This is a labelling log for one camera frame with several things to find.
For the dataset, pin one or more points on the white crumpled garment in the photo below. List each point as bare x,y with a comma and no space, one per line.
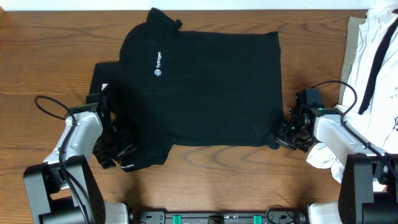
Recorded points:
376,117

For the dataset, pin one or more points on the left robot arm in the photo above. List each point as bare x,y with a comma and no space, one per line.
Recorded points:
62,189

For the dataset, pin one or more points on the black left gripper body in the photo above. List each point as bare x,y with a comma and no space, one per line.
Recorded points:
117,143

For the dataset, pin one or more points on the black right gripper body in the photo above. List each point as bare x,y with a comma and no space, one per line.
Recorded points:
290,136

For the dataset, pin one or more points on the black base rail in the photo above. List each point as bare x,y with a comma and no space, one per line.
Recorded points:
270,217

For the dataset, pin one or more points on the black polo shirt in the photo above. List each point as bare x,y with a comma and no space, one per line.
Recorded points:
187,88

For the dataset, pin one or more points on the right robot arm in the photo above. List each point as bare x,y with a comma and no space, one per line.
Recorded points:
368,191

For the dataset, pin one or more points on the beige cloth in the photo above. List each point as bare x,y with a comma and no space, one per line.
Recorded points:
354,71

